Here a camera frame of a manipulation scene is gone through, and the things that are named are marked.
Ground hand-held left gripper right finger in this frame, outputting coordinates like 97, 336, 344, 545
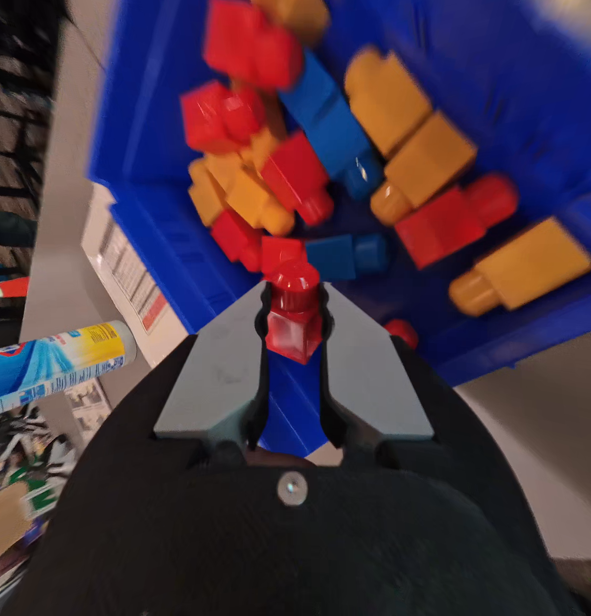
320, 282, 437, 453

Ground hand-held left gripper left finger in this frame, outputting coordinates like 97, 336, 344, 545
153, 282, 272, 453

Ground red mega block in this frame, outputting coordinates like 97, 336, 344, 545
266, 260, 326, 366

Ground pile of mixed mega blocks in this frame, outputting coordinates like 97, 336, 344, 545
180, 0, 591, 353

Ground blue plastic bin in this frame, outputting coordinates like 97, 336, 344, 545
89, 0, 591, 458

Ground printed paper sheet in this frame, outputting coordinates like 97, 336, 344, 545
81, 183, 195, 368

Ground blue white wipes canister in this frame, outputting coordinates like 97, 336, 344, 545
0, 321, 139, 416

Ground pile of printed papers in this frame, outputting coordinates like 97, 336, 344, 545
0, 381, 113, 588

